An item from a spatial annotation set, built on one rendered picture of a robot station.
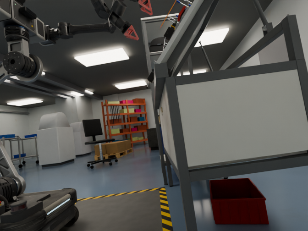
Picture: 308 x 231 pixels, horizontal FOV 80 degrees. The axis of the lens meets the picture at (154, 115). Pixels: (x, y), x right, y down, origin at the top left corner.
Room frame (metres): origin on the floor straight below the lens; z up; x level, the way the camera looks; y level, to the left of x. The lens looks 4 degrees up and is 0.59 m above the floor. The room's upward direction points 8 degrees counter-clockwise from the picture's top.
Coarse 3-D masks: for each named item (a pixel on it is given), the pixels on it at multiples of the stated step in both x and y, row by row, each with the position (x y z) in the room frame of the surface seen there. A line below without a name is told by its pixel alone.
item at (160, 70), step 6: (156, 66) 0.76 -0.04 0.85; (162, 66) 0.76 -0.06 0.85; (156, 72) 0.76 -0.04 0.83; (162, 72) 0.76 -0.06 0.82; (156, 78) 0.76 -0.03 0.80; (162, 78) 0.77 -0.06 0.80; (156, 84) 0.86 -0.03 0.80; (162, 84) 0.88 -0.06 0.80; (156, 90) 1.00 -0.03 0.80; (162, 90) 1.02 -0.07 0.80; (156, 96) 1.18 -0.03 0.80; (156, 102) 1.44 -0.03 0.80; (156, 108) 1.85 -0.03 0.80
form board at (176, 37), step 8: (200, 0) 0.81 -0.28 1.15; (192, 8) 0.76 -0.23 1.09; (184, 16) 0.76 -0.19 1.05; (192, 16) 0.86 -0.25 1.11; (184, 24) 0.77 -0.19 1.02; (200, 24) 1.51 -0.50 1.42; (176, 32) 0.76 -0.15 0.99; (184, 32) 0.90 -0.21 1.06; (176, 40) 0.82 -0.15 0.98; (192, 40) 1.70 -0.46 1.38; (168, 48) 0.76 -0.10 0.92; (160, 56) 0.76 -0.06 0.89; (168, 56) 0.86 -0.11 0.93; (176, 64) 1.54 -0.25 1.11
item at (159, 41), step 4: (152, 40) 2.07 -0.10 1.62; (156, 40) 2.07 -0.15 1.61; (160, 40) 2.07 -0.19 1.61; (164, 40) 2.07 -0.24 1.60; (168, 40) 2.07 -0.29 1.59; (152, 44) 2.07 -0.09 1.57; (156, 44) 2.07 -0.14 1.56; (160, 44) 2.07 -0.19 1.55; (152, 48) 2.06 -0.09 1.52; (156, 48) 2.07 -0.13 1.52; (160, 48) 2.07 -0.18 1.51; (164, 48) 2.07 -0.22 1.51
